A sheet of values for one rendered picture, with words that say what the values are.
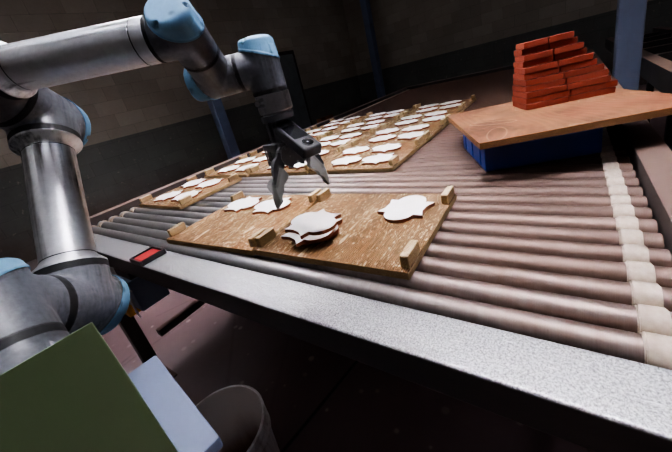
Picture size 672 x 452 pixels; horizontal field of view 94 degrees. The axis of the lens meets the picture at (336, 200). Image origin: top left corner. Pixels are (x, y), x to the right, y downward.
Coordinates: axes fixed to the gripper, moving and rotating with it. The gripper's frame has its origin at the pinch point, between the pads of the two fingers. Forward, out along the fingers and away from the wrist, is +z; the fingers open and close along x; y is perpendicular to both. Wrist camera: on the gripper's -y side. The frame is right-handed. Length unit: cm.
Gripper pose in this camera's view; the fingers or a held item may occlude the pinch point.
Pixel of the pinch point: (306, 197)
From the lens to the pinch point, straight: 74.6
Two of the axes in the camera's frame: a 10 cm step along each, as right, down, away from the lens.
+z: 2.3, 9.1, 3.5
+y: -6.1, -1.4, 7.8
